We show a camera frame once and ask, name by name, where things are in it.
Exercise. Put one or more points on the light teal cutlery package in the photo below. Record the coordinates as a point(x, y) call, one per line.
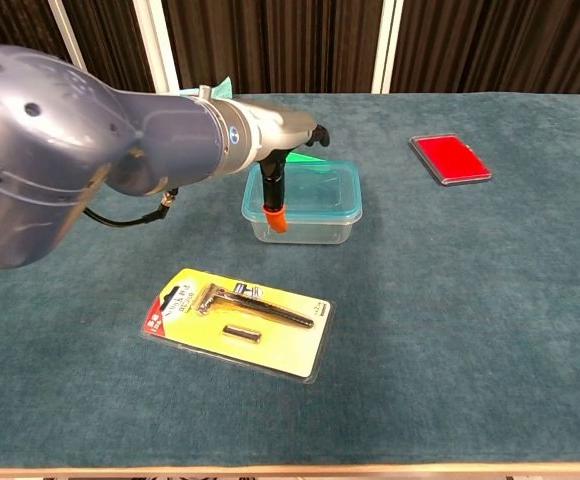
point(222, 89)

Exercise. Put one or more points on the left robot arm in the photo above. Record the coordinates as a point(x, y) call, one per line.
point(70, 150)

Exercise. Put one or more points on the teal plastic lid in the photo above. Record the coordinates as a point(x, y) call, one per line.
point(320, 190)

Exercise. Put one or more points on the teal table cloth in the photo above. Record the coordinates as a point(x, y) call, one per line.
point(445, 300)

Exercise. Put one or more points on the red ink pad case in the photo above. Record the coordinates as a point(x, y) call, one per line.
point(450, 159)

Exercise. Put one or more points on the thin grey frame post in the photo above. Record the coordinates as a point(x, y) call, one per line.
point(67, 35)

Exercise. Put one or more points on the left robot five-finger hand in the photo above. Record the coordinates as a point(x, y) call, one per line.
point(282, 127)

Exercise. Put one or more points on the clear plastic container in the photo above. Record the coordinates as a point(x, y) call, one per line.
point(315, 232)

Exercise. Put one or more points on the yellow razor blister pack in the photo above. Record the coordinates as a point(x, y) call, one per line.
point(250, 345)

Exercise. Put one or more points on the dark pleated curtain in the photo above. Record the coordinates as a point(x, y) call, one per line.
point(280, 45)

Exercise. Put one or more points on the white frame post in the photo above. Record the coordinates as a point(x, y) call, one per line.
point(387, 45)
point(157, 45)

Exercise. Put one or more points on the red hand clapper toy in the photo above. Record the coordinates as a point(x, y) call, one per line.
point(300, 157)

